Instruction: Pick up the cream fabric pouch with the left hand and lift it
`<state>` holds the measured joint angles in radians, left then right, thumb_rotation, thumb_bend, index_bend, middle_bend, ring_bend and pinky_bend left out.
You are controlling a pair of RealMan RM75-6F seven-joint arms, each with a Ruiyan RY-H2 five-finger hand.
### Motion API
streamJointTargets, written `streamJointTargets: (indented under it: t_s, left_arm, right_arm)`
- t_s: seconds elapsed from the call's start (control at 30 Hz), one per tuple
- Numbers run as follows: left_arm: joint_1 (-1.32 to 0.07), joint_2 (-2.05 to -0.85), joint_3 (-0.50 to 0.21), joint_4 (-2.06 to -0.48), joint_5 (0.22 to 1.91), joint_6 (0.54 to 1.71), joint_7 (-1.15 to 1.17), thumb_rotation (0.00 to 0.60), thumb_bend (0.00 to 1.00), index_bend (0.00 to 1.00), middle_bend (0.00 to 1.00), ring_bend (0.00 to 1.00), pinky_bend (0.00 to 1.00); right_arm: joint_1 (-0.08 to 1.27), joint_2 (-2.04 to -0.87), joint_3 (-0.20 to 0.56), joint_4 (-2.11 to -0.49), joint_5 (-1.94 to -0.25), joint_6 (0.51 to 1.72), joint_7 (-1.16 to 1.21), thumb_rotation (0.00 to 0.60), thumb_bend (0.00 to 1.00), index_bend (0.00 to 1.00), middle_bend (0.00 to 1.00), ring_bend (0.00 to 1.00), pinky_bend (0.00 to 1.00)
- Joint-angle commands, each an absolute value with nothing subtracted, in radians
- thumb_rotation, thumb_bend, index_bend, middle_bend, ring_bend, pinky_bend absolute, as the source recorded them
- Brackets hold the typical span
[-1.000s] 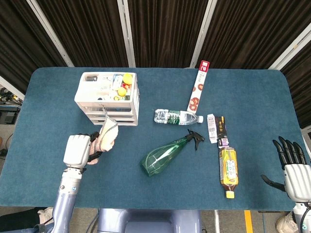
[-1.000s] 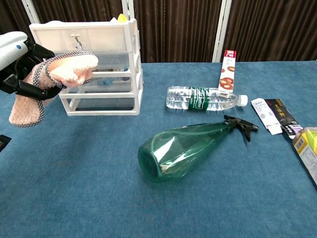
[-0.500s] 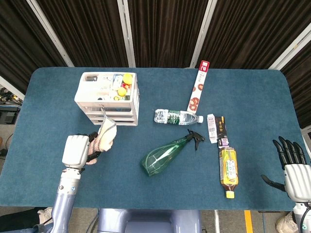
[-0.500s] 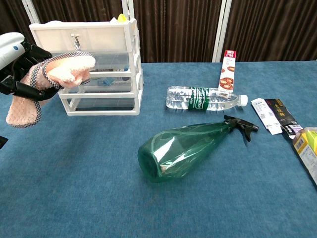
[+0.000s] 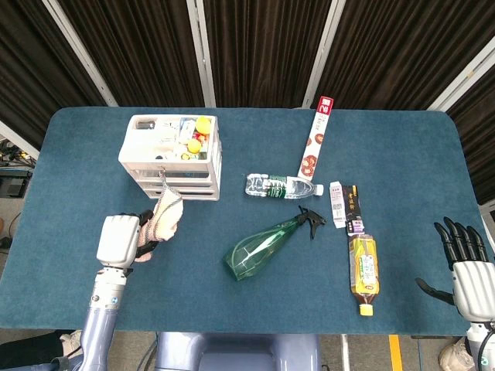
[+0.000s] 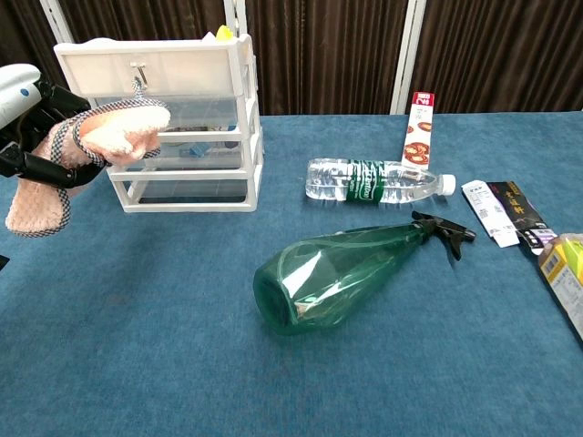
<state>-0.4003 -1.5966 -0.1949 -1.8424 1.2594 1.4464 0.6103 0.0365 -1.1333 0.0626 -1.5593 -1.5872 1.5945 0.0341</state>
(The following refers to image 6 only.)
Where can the clear water bottle green label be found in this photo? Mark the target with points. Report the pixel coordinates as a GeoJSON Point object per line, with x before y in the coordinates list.
{"type": "Point", "coordinates": [364, 182]}

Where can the blue fabric table cover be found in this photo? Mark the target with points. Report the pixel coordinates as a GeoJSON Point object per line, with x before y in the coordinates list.
{"type": "Point", "coordinates": [182, 364]}

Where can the green transparent spray bottle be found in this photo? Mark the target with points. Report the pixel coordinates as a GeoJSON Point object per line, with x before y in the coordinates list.
{"type": "Point", "coordinates": [337, 273]}

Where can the tall red and white box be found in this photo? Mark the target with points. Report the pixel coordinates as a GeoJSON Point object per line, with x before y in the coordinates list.
{"type": "Point", "coordinates": [419, 132]}

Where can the large yellow ball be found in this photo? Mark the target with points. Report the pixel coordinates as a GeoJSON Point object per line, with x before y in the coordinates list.
{"type": "Point", "coordinates": [224, 33]}

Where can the flattened black and white carton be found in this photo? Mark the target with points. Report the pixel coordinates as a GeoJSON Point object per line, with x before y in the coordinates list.
{"type": "Point", "coordinates": [510, 207]}

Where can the dark brown pleated curtain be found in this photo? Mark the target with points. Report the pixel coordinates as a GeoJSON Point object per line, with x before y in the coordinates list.
{"type": "Point", "coordinates": [328, 54]}

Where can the white metal frame post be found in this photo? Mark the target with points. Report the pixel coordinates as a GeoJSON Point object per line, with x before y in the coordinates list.
{"type": "Point", "coordinates": [57, 20]}
{"type": "Point", "coordinates": [407, 54]}
{"type": "Point", "coordinates": [240, 18]}

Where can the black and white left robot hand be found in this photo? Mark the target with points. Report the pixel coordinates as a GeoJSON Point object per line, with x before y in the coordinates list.
{"type": "Point", "coordinates": [50, 170]}

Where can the small blue item in drawer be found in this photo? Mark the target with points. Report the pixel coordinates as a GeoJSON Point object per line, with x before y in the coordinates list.
{"type": "Point", "coordinates": [197, 149]}

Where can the tea bottle with yellow cap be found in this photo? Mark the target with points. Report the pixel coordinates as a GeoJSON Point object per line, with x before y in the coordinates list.
{"type": "Point", "coordinates": [567, 277]}

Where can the white drawer organizer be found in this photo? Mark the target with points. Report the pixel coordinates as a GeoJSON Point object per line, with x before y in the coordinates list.
{"type": "Point", "coordinates": [182, 191]}

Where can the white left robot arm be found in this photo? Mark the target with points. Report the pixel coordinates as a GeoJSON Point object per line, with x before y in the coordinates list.
{"type": "Point", "coordinates": [13, 88]}

